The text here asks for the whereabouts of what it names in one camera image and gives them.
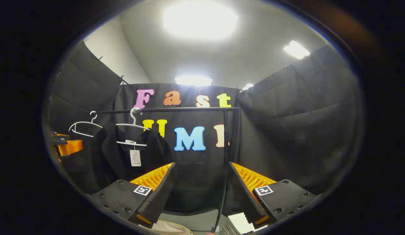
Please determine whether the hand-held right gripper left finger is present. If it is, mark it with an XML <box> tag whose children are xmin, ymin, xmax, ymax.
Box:
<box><xmin>90</xmin><ymin>162</ymin><xmax>177</xmax><ymax>229</ymax></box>

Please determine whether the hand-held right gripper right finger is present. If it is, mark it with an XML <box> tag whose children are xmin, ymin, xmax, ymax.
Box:
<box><xmin>229</xmin><ymin>162</ymin><xmax>317</xmax><ymax>229</ymax></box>

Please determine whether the beige laundry hamper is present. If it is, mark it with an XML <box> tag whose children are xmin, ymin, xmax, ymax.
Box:
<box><xmin>150</xmin><ymin>219</ymin><xmax>194</xmax><ymax>235</ymax></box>

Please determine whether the black backdrop cloth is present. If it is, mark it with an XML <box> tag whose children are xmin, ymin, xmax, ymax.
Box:
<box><xmin>48</xmin><ymin>41</ymin><xmax>361</xmax><ymax>216</ymax></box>

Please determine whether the black knit sweater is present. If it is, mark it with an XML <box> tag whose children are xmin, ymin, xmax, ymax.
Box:
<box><xmin>92</xmin><ymin>123</ymin><xmax>173</xmax><ymax>190</ymax></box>

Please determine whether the white box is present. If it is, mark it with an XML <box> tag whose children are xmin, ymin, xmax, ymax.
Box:
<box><xmin>220</xmin><ymin>212</ymin><xmax>268</xmax><ymax>235</ymax></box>

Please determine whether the large ceiling light panel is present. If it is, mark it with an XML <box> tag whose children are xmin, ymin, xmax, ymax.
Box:
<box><xmin>163</xmin><ymin>2</ymin><xmax>239</xmax><ymax>40</ymax></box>

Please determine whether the black metal clothes rack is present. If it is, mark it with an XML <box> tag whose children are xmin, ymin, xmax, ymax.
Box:
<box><xmin>95</xmin><ymin>106</ymin><xmax>240</xmax><ymax>234</ymax></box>

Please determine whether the white clothes hanger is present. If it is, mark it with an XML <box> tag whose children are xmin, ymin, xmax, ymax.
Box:
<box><xmin>68</xmin><ymin>111</ymin><xmax>103</xmax><ymax>137</ymax></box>
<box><xmin>116</xmin><ymin>107</ymin><xmax>151</xmax><ymax>146</ymax></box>

